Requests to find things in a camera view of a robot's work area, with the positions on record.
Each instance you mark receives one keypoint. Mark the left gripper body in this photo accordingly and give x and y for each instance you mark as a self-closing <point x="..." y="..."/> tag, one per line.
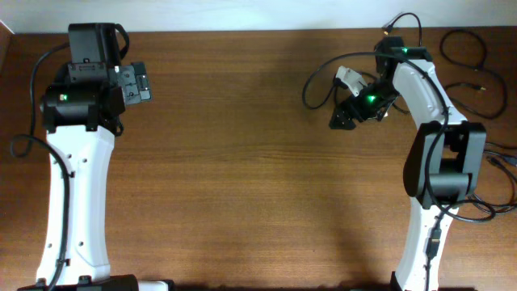
<point x="138" y="87"/>

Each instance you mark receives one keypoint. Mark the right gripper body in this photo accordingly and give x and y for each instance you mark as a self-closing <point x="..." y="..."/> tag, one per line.
<point x="350" y="111"/>

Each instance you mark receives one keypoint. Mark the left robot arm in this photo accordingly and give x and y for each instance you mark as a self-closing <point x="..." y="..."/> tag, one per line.
<point x="80" y="112"/>

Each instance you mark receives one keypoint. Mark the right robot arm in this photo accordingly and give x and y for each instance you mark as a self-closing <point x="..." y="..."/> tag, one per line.
<point x="443" y="164"/>

